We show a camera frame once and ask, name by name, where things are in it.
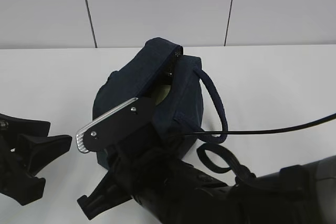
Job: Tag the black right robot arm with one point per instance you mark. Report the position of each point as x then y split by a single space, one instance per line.
296 194

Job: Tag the dark blue lunch bag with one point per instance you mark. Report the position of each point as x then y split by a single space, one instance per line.
178 118

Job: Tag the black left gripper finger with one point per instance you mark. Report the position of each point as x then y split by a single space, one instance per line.
32 128
38 152

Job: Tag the green lidded glass food container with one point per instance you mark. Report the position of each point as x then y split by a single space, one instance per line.
160 93

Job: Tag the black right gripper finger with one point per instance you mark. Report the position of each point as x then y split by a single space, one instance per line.
107 195

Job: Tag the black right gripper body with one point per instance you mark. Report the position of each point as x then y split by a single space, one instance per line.
148 173

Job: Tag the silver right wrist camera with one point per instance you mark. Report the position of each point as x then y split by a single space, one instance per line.
115 125

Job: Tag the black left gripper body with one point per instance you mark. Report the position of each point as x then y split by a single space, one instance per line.
14 181

